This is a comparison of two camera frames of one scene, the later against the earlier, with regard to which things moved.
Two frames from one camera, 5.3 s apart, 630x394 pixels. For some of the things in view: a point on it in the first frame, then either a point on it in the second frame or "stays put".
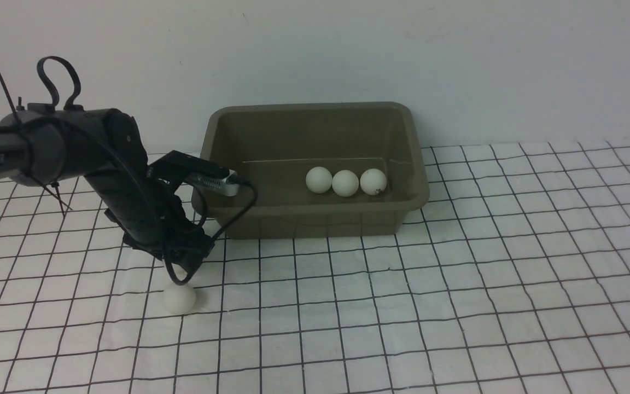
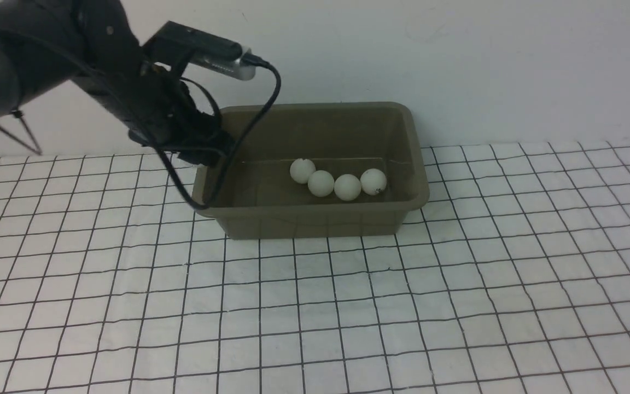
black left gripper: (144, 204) -> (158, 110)
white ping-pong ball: (345, 183) stays put
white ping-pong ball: (319, 180) stays put
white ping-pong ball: (373, 181) stays put
